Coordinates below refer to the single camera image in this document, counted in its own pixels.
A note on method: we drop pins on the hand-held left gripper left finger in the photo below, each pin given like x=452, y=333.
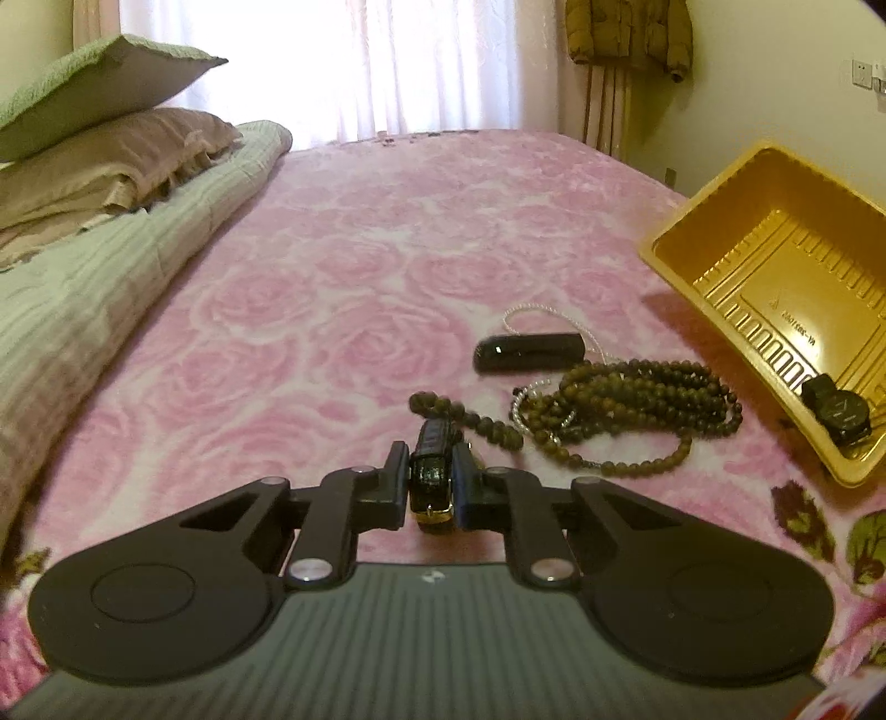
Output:
x=394, y=484

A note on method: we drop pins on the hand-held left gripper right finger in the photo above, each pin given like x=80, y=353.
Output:
x=465, y=493

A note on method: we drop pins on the yellow plastic tray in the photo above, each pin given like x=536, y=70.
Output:
x=747, y=263

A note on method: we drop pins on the black rectangular case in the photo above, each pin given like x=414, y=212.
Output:
x=526, y=352

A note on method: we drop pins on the pink floral blanket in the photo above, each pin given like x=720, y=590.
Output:
x=346, y=277

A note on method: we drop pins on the green striped quilt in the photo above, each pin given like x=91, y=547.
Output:
x=104, y=298

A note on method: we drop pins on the black round-face watch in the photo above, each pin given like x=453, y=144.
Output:
x=839, y=410

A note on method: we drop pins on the pink striped drape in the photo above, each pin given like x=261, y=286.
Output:
x=608, y=111

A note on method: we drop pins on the white sheer curtain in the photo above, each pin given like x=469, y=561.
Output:
x=415, y=62

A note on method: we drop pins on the brown pillow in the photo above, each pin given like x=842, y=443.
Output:
x=124, y=156

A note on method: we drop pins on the olive padded jacket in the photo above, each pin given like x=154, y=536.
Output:
x=623, y=34

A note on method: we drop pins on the green pillow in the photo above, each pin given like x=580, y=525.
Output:
x=90, y=90

